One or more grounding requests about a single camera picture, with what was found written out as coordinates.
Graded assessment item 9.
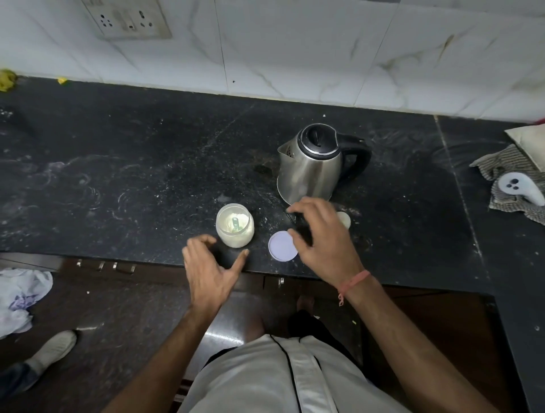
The round white jar lid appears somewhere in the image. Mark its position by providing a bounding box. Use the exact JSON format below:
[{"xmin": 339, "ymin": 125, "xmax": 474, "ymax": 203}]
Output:
[{"xmin": 268, "ymin": 231, "xmax": 300, "ymax": 262}]

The person's left forearm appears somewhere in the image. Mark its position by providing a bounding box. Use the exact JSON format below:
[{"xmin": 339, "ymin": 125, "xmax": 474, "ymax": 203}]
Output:
[{"xmin": 102, "ymin": 304, "xmax": 227, "ymax": 413}]

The person's white shirt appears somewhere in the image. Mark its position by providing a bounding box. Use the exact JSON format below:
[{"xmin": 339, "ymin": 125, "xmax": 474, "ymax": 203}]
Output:
[{"xmin": 177, "ymin": 334, "xmax": 412, "ymax": 413}]

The dark wooden cabinet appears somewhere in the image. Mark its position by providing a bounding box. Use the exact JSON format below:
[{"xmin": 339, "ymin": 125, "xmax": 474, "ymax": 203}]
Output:
[{"xmin": 0, "ymin": 252, "xmax": 496, "ymax": 307}]

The person's right forearm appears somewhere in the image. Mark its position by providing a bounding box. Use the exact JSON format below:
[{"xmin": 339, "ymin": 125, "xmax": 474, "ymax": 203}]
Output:
[{"xmin": 341, "ymin": 274, "xmax": 501, "ymax": 413}]

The glass jar of white powder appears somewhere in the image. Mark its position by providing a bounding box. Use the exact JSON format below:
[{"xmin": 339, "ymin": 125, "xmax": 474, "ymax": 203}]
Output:
[{"xmin": 215, "ymin": 203, "xmax": 255, "ymax": 248}]

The stainless steel electric kettle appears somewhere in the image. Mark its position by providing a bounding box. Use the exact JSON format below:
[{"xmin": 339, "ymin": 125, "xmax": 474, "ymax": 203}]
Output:
[{"xmin": 277, "ymin": 123, "xmax": 373, "ymax": 207}]

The wall socket switch board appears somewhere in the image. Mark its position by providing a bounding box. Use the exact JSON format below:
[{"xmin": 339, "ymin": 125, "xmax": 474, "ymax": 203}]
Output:
[{"xmin": 80, "ymin": 0, "xmax": 173, "ymax": 41}]

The white hand controller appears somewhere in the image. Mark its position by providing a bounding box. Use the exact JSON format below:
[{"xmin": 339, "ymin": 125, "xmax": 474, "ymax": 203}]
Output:
[{"xmin": 497, "ymin": 171, "xmax": 545, "ymax": 207}]

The person's right hand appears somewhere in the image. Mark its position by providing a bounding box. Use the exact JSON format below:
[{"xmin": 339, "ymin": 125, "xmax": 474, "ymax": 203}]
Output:
[{"xmin": 286, "ymin": 197, "xmax": 367, "ymax": 293}]

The person's left hand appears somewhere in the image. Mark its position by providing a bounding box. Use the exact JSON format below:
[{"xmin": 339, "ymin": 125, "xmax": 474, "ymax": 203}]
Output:
[{"xmin": 182, "ymin": 234, "xmax": 250, "ymax": 310}]

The white crumpled cloth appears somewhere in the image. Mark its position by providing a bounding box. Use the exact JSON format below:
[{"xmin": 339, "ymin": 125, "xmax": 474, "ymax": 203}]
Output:
[{"xmin": 0, "ymin": 267, "xmax": 54, "ymax": 340}]

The red thread bracelet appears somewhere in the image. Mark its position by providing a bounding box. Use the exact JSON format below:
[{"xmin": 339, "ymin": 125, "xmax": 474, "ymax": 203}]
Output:
[{"xmin": 337, "ymin": 270, "xmax": 371, "ymax": 307}]

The striped grey cloth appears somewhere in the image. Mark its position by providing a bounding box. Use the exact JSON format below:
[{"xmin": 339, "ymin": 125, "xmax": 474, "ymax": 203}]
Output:
[{"xmin": 469, "ymin": 144, "xmax": 545, "ymax": 226}]

